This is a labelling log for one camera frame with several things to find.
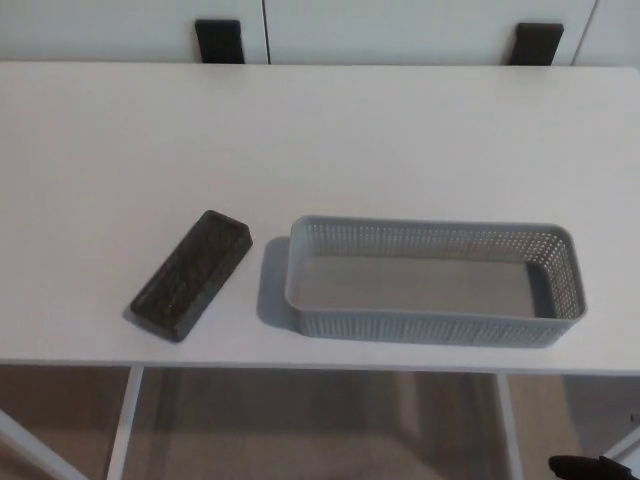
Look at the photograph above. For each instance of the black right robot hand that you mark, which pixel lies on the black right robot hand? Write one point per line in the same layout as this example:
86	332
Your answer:
585	470

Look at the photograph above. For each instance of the black whiteboard eraser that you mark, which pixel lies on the black whiteboard eraser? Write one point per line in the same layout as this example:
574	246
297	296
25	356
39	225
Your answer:
192	275

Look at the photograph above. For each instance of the grey perforated plastic basket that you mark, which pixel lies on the grey perforated plastic basket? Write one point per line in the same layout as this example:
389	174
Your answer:
425	290

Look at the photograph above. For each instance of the white desk leg frame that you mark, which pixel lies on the white desk leg frame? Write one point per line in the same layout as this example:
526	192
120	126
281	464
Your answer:
125	425
510	430

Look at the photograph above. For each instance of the black rectangular bracket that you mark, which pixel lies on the black rectangular bracket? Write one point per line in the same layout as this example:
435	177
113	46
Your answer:
220	42
536	45

